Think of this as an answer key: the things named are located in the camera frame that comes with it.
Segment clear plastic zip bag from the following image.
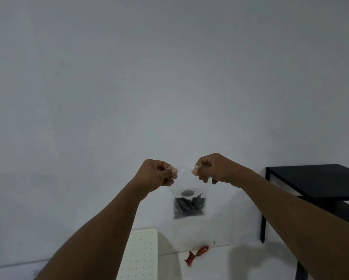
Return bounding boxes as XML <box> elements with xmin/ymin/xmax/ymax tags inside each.
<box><xmin>166</xmin><ymin>164</ymin><xmax>210</xmax><ymax>220</ymax></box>

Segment black metal table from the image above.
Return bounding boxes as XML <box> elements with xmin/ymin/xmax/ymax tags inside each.
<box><xmin>260</xmin><ymin>164</ymin><xmax>349</xmax><ymax>280</ymax></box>

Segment person's left hand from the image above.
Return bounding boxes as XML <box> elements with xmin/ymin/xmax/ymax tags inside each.
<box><xmin>132</xmin><ymin>159</ymin><xmax>178</xmax><ymax>201</ymax></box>

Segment person's right forearm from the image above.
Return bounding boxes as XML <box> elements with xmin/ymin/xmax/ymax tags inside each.
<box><xmin>237</xmin><ymin>167</ymin><xmax>349</xmax><ymax>280</ymax></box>

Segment dark hair clips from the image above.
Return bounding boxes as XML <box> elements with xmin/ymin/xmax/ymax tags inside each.
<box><xmin>173</xmin><ymin>189</ymin><xmax>206</xmax><ymax>220</ymax></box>

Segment person's right hand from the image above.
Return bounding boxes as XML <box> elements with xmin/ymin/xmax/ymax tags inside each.
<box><xmin>192</xmin><ymin>153</ymin><xmax>252</xmax><ymax>189</ymax></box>

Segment person's left forearm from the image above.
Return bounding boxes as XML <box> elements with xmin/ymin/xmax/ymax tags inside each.
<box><xmin>34</xmin><ymin>179</ymin><xmax>149</xmax><ymax>280</ymax></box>

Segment red wrapper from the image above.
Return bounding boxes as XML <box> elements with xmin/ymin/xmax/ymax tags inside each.
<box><xmin>185</xmin><ymin>245</ymin><xmax>210</xmax><ymax>267</ymax></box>

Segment white dotted board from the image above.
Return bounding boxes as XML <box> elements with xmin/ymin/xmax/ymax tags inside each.
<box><xmin>116</xmin><ymin>229</ymin><xmax>158</xmax><ymax>280</ymax></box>

